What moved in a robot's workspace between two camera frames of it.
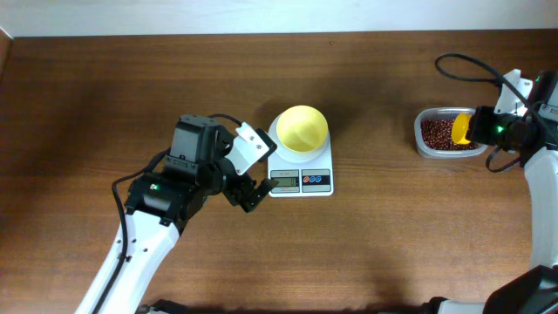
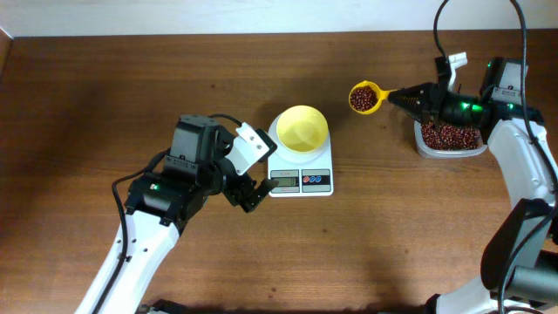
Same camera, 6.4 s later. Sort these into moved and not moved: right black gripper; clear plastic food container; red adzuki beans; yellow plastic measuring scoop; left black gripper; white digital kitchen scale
Moved: yellow plastic measuring scoop; right black gripper
Not moved: left black gripper; clear plastic food container; red adzuki beans; white digital kitchen scale
